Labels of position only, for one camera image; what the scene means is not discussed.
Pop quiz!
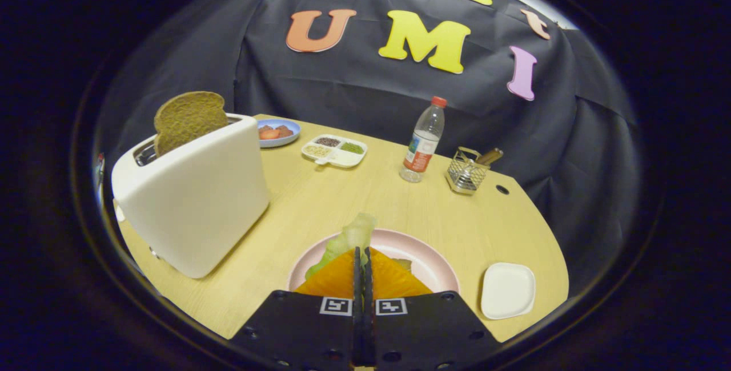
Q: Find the white toaster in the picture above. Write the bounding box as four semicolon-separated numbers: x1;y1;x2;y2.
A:
111;113;270;279

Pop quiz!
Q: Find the clear water bottle red cap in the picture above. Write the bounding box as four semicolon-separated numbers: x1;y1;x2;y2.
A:
399;96;448;183

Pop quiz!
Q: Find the metal wire basket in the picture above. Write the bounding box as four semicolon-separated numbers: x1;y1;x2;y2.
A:
445;147;492;196

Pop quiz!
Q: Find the blue round plate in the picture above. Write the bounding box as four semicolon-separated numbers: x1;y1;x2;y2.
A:
257;118;301;148

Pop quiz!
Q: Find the wooden handled utensil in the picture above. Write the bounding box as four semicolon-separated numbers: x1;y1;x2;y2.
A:
465;148;504;175

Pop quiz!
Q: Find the white divided seasoning tray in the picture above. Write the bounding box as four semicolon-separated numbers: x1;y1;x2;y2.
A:
301;134;368;168

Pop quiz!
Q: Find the green lettuce leaf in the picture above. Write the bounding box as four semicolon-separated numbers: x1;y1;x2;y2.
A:
304;213;379;280

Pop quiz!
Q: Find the white square plate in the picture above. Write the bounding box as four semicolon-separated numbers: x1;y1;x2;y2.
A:
480;263;536;320

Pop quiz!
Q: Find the toasted brown bread slice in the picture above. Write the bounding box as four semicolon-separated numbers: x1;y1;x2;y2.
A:
153;91;229;158

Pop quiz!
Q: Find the black backdrop cloth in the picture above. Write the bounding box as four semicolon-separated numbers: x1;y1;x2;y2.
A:
94;0;640;303

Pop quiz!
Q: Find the pink round plate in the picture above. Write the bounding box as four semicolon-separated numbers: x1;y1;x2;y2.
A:
287;228;460;295

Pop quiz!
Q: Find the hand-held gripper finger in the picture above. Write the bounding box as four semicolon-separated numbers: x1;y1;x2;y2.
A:
228;247;366;371
364;247;503;371

